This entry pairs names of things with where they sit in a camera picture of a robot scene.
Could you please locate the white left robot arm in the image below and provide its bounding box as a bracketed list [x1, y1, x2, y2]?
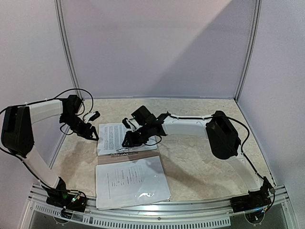
[0, 94, 100, 207]

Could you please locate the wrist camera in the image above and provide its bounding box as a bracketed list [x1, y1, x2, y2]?
[122, 118, 137, 132]
[82, 111, 100, 123]

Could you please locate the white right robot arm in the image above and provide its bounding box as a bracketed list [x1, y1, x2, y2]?
[122, 105, 275, 208]

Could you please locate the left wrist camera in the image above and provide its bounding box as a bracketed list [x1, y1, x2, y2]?
[82, 111, 100, 123]

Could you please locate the pink paper folder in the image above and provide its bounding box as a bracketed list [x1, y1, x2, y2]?
[97, 149, 161, 165]

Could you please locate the aluminium frame right post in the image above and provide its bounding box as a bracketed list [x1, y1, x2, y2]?
[234, 0, 262, 103]

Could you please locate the metal folder clip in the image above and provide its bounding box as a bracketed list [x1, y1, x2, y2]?
[110, 148, 137, 157]

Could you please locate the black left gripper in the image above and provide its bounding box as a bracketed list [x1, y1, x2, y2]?
[61, 113, 99, 141]

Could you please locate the white paper stack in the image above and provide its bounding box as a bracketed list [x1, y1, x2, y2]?
[97, 123, 157, 156]

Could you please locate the aluminium front rail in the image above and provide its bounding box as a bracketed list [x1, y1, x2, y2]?
[21, 185, 298, 229]

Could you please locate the aluminium frame left post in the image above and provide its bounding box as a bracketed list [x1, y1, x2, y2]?
[54, 0, 83, 98]

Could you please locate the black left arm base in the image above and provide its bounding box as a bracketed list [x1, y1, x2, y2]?
[42, 186, 88, 213]

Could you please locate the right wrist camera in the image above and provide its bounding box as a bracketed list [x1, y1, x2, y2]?
[122, 118, 137, 132]

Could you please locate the aluminium frame post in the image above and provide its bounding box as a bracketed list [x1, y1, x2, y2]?
[54, 0, 83, 98]
[234, 0, 262, 103]

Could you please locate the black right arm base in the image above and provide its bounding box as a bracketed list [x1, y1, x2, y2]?
[230, 187, 275, 213]

